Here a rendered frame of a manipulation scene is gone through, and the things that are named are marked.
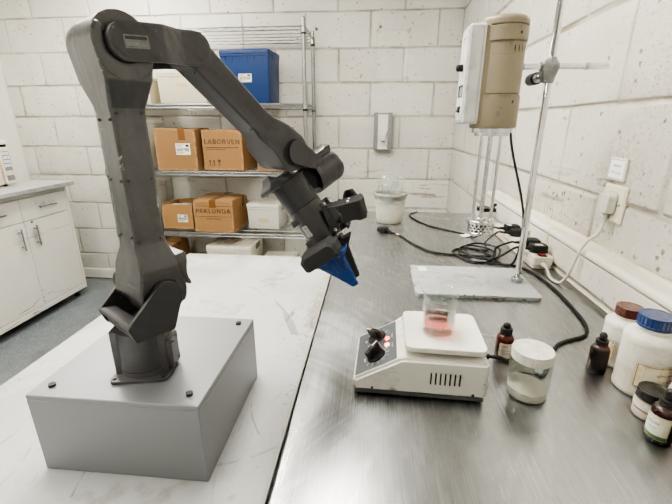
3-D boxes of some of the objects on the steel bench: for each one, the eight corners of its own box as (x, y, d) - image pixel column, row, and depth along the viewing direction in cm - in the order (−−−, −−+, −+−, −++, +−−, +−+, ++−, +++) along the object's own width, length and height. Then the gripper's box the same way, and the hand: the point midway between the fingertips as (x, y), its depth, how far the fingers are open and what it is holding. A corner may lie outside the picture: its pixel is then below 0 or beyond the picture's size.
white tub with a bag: (410, 224, 161) (413, 172, 155) (377, 225, 159) (379, 173, 153) (400, 217, 175) (402, 168, 168) (369, 218, 173) (370, 169, 166)
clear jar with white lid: (555, 404, 58) (565, 359, 56) (517, 407, 58) (525, 361, 55) (532, 379, 64) (541, 337, 61) (497, 381, 63) (504, 338, 61)
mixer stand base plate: (415, 296, 94) (415, 292, 94) (408, 267, 113) (408, 264, 113) (543, 301, 92) (544, 297, 91) (514, 271, 111) (515, 267, 110)
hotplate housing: (352, 394, 60) (353, 350, 58) (358, 348, 73) (359, 310, 70) (500, 407, 58) (508, 360, 55) (481, 357, 70) (486, 317, 67)
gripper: (301, 204, 73) (347, 270, 76) (273, 230, 55) (335, 314, 58) (327, 186, 71) (373, 254, 74) (307, 206, 54) (369, 294, 57)
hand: (345, 264), depth 66 cm, fingers open, 4 cm apart
